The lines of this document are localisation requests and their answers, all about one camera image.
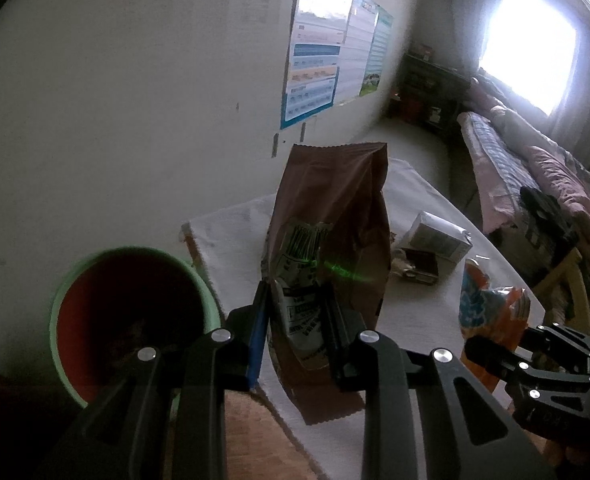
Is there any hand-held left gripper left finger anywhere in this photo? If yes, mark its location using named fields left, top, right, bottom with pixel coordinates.
left=30, top=281, right=272, bottom=480

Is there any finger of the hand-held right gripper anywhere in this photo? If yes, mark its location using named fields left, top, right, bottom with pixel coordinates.
left=519, top=321, right=590, bottom=361
left=465, top=334, right=590, bottom=398

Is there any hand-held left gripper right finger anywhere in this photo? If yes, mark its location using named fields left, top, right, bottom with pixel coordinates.
left=319, top=284, right=556, bottom=480

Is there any orange snack bag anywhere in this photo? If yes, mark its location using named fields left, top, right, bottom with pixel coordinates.
left=458, top=258, right=532, bottom=402

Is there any brown snack bag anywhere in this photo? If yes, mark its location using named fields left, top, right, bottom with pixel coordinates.
left=260, top=142, right=392, bottom=427

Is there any red bin with green rim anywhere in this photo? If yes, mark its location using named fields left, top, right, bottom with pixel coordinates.
left=48, top=245, right=222, bottom=409

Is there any wooden chair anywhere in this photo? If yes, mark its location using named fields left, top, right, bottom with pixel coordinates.
left=532, top=246, right=590, bottom=343

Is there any small dark box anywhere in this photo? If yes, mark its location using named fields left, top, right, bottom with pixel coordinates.
left=392, top=249, right=440, bottom=286

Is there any dark cloth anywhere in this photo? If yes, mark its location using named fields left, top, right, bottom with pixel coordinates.
left=519, top=185, right=578, bottom=233

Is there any small white box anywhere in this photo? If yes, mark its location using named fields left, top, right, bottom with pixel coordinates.
left=392, top=211, right=474, bottom=265

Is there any white tablecloth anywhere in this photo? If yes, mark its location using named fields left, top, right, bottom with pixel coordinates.
left=181, top=157, right=546, bottom=480

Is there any bed with pink bedding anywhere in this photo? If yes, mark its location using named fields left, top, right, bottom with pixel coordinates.
left=470, top=77, right=590, bottom=233

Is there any plaid blanket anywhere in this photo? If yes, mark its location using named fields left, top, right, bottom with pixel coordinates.
left=456, top=110, right=543, bottom=233

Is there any dark shelf unit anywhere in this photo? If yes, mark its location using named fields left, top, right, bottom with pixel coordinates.
left=389, top=52, right=472, bottom=137

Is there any window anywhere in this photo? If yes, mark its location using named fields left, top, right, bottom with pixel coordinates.
left=476, top=0, right=579, bottom=117

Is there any blue chart wall poster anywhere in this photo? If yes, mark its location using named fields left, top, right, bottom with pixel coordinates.
left=280, top=0, right=356, bottom=132

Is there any white wall poster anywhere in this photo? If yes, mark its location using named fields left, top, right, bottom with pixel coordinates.
left=342, top=0, right=380, bottom=107

